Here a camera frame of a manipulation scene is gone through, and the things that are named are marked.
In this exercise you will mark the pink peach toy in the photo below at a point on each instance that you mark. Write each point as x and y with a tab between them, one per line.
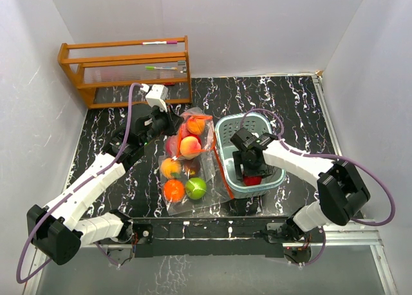
184	131

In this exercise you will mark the clear zip bag orange zipper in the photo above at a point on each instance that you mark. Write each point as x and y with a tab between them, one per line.
217	191

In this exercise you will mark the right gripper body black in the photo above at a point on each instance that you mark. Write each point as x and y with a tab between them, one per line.
256	169

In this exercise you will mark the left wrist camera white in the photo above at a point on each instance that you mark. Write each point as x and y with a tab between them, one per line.
156	95

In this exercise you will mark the pink white marker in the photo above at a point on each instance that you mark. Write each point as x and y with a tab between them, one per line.
159	43

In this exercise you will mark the orange persimmon toy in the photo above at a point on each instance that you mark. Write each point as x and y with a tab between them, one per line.
174	190

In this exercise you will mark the green marker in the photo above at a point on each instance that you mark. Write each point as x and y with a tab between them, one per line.
161	68

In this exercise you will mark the green apple toy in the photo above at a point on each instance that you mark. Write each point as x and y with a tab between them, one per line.
195	188

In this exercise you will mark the bright red apple toy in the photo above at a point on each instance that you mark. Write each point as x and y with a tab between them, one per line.
171	145

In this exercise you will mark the small orange peach toy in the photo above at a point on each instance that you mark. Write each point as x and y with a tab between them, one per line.
195	125

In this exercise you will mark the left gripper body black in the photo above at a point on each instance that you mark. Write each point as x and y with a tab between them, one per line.
162	122

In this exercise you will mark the yellow orange peach toy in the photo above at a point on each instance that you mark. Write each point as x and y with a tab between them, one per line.
189	148

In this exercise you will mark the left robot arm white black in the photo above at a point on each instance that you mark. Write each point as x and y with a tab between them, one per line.
57	229

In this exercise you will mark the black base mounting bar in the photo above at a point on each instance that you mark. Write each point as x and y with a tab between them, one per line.
223	236

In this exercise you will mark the light blue plastic basket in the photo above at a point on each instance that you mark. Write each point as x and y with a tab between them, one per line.
224	130

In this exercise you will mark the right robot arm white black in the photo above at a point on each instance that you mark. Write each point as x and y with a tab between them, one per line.
341	190

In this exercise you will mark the wooden shelf rack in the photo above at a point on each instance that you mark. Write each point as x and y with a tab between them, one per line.
91	67

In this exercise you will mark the yellow lemon toy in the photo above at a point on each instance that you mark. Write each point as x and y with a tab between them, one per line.
170	168

